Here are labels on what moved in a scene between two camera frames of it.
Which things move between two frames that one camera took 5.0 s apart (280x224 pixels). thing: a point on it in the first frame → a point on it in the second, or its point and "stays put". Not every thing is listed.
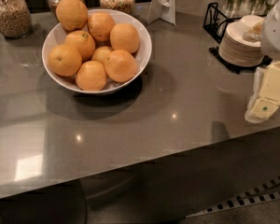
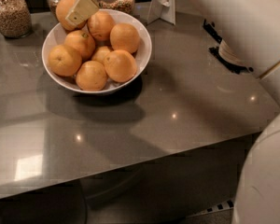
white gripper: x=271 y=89 → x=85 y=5
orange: x=100 y=25 stays put
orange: x=72 y=14 stays put
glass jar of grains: x=9 y=12 stays put
